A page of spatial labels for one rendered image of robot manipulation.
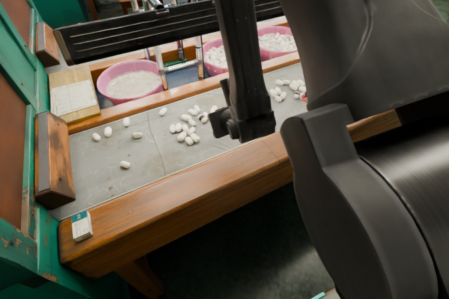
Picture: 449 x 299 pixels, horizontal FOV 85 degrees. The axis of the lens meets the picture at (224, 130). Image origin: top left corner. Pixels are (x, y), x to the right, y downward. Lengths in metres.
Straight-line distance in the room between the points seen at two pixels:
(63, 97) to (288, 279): 1.26
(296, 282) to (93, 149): 1.08
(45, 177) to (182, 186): 0.31
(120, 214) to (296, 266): 0.98
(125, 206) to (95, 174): 0.17
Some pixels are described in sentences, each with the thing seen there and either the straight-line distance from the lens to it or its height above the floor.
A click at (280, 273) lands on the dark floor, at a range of 1.41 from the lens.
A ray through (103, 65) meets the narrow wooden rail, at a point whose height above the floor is 0.76.
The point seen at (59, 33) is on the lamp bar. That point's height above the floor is 1.10.
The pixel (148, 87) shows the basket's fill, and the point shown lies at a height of 0.73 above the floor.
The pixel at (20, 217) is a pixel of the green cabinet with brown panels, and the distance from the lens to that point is 0.65.
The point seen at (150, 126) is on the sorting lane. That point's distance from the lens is 0.88.
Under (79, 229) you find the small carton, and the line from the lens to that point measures 0.69.
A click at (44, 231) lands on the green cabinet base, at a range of 0.69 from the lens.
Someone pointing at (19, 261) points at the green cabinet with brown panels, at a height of 0.90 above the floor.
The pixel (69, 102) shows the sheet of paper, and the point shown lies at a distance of 1.03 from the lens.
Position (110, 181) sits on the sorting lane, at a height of 0.74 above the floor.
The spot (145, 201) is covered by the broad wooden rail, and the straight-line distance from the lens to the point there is 0.68.
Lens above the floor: 1.35
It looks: 47 degrees down
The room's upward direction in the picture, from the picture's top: straight up
